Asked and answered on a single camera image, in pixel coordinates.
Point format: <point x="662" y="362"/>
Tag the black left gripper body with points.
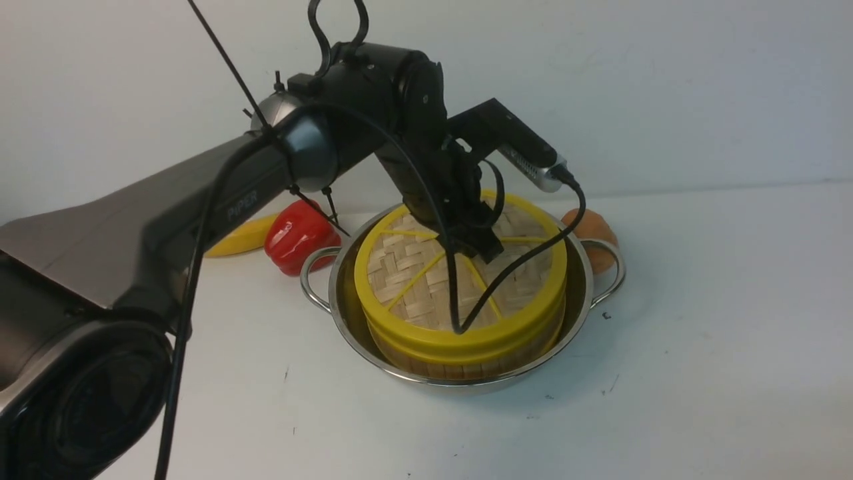
<point x="439" y="175"/>

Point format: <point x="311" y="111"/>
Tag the yellow bamboo steamer lid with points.
<point x="402" y="265"/>

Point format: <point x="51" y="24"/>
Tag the stainless steel pot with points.
<point x="341" y="303"/>

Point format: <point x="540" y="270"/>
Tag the yellow bamboo steamer basket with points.
<point x="498" y="343"/>

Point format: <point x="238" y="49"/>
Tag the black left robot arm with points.
<point x="95" y="298"/>

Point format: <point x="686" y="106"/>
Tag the red toy bell pepper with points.
<point x="298" y="231"/>

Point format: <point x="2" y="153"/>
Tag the yellow toy banana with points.
<point x="248" y="237"/>

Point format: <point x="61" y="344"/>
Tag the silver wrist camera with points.
<point x="541" y="176"/>

